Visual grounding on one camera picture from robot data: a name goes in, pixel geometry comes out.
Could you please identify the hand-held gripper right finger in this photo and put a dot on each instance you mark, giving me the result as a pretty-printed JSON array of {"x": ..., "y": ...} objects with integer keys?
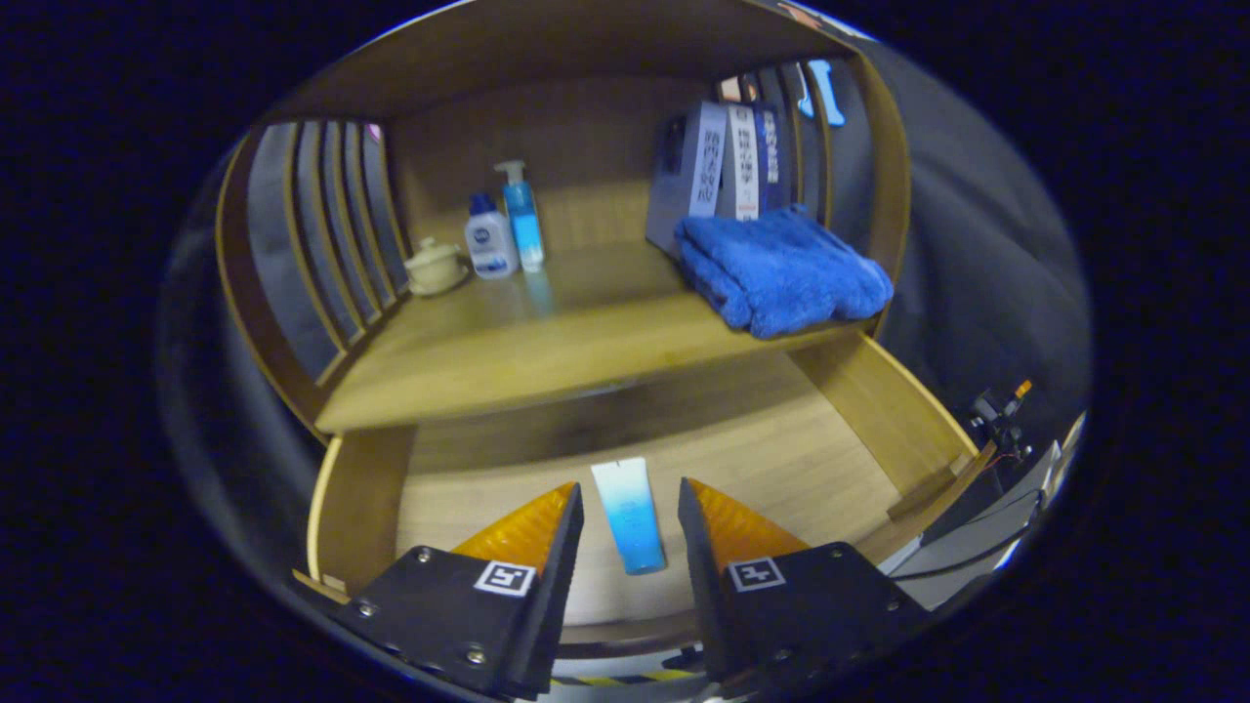
[{"x": 703, "y": 586}]

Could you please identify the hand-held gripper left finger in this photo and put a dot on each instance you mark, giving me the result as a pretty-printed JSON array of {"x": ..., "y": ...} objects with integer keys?
[{"x": 557, "y": 586}]

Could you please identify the blue white tube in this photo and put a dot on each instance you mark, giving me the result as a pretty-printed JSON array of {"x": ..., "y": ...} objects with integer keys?
[{"x": 630, "y": 513}]

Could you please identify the wooden drawer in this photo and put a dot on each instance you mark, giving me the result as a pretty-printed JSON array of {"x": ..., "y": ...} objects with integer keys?
[{"x": 762, "y": 449}]

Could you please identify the wooden countertop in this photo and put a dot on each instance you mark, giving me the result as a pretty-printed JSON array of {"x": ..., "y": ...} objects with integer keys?
[{"x": 547, "y": 342}]

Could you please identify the wooden cabinet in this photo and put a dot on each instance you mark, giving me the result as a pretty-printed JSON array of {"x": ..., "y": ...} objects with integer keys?
[{"x": 566, "y": 137}]

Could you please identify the pale grey board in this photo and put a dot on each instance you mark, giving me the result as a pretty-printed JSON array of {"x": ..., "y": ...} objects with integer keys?
[{"x": 977, "y": 552}]

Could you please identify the blue folded towel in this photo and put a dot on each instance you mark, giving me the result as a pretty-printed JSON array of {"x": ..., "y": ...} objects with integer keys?
[{"x": 781, "y": 273}]

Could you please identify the black clamp with orange tip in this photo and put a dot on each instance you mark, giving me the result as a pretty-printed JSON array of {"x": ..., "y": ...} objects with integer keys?
[{"x": 996, "y": 415}]

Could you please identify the beige lidded teacup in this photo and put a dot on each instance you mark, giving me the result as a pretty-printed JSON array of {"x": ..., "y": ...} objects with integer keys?
[{"x": 435, "y": 268}]

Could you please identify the white blue lotion bottle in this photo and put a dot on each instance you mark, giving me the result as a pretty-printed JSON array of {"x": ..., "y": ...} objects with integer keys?
[{"x": 490, "y": 244}]

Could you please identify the blue pump bottle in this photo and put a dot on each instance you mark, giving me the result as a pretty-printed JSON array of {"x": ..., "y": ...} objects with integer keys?
[{"x": 524, "y": 225}]

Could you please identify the black backdrop cloth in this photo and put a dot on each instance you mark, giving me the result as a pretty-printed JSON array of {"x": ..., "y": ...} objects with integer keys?
[{"x": 977, "y": 273}]

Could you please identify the grey book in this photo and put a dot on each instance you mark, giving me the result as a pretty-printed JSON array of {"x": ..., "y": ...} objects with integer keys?
[{"x": 679, "y": 166}]

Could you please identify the white spine book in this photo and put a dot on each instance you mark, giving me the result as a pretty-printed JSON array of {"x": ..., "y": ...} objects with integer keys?
[{"x": 740, "y": 161}]

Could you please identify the dark blue book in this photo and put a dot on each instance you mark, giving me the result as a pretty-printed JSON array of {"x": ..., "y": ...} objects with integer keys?
[{"x": 770, "y": 156}]

